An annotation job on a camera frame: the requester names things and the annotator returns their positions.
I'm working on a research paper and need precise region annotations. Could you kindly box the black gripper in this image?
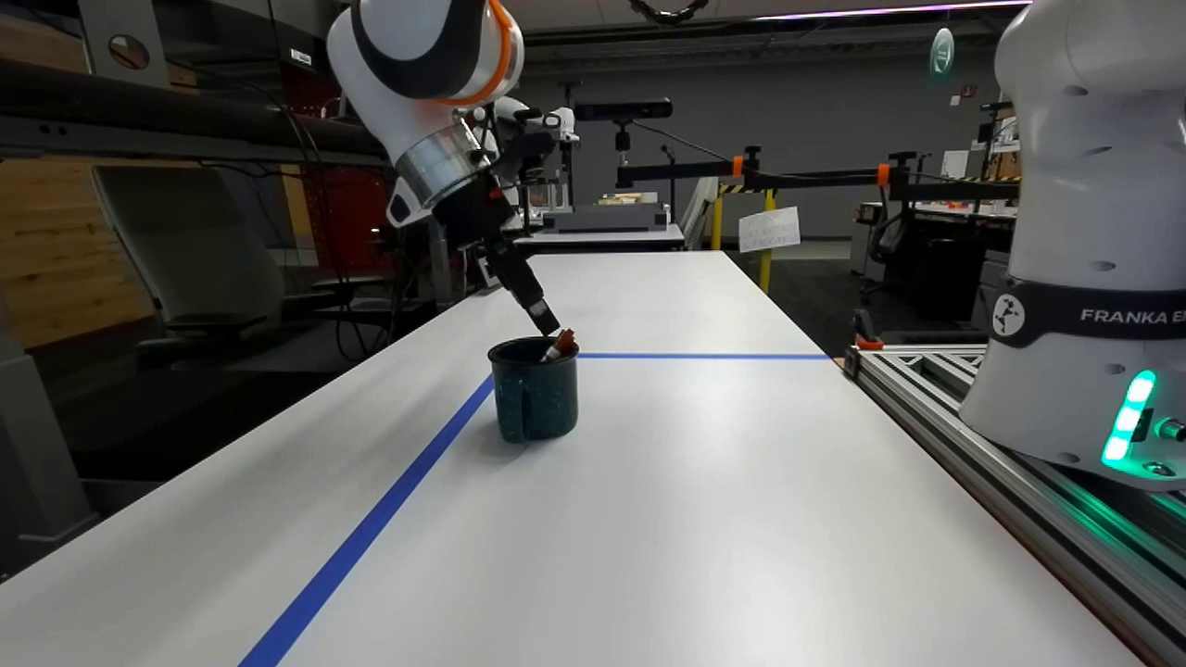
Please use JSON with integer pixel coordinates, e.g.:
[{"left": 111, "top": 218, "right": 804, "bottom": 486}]
[{"left": 434, "top": 167, "right": 567, "bottom": 341}]

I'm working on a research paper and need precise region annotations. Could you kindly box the red and white marker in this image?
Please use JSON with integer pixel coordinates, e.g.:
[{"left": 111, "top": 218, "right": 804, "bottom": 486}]
[{"left": 540, "top": 326, "right": 583, "bottom": 366}]

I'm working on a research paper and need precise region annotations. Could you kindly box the white background table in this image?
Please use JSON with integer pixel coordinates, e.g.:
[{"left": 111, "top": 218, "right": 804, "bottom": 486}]
[{"left": 515, "top": 218, "right": 688, "bottom": 259}]

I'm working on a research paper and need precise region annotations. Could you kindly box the dark teal mug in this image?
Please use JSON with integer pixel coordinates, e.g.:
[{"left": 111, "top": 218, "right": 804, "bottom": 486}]
[{"left": 484, "top": 332, "right": 583, "bottom": 444}]

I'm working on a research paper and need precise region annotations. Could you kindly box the red cabinet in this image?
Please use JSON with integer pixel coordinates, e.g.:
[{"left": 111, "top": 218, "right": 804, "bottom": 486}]
[{"left": 307, "top": 121, "right": 402, "bottom": 279}]

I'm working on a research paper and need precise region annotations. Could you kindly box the short black horizontal bar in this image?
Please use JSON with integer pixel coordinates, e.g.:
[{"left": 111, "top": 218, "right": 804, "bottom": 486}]
[{"left": 572, "top": 98, "right": 677, "bottom": 127}]

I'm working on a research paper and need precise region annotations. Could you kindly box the white paper sign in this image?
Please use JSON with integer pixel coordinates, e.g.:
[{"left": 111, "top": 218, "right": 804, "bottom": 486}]
[{"left": 735, "top": 205, "right": 804, "bottom": 259}]

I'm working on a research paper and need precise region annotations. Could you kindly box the long blue tape strip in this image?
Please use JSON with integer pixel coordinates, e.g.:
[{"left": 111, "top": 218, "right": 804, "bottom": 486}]
[{"left": 236, "top": 372, "right": 501, "bottom": 667}]

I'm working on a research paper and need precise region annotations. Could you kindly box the black bar with orange clamps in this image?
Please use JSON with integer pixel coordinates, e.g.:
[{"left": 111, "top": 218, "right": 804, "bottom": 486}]
[{"left": 614, "top": 146, "right": 1028, "bottom": 200}]

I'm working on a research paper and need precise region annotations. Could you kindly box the grey box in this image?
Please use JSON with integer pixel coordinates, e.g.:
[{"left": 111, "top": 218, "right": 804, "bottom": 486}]
[{"left": 94, "top": 162, "right": 288, "bottom": 332}]

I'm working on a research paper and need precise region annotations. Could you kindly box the black overhead beam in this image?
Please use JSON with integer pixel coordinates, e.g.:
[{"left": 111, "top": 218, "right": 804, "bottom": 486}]
[{"left": 0, "top": 54, "right": 394, "bottom": 172}]

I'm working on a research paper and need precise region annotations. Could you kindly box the black cart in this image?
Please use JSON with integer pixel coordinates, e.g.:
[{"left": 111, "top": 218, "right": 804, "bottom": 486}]
[{"left": 861, "top": 200, "right": 1018, "bottom": 332}]

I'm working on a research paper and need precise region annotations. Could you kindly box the ceiling light strip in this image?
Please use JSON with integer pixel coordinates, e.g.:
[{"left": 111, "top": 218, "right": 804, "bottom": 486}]
[{"left": 748, "top": 0, "right": 1038, "bottom": 25}]

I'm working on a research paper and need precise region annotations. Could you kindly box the wooden panel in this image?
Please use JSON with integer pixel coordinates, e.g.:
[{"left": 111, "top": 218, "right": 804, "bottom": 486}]
[{"left": 0, "top": 155, "right": 161, "bottom": 353}]

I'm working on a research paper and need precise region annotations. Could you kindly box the green round sign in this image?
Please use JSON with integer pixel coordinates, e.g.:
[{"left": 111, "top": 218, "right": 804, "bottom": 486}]
[{"left": 927, "top": 22, "right": 960, "bottom": 84}]

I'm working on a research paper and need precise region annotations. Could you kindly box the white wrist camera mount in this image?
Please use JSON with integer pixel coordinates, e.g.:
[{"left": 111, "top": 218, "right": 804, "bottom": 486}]
[{"left": 381, "top": 182, "right": 434, "bottom": 234}]

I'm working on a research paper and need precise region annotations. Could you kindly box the tall yellow post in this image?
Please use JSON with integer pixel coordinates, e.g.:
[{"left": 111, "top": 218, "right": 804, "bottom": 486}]
[{"left": 756, "top": 185, "right": 781, "bottom": 298}]

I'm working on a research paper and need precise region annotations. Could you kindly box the aluminium frame rail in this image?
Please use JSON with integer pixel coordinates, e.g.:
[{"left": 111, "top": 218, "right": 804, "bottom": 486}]
[{"left": 841, "top": 341, "right": 1186, "bottom": 667}]

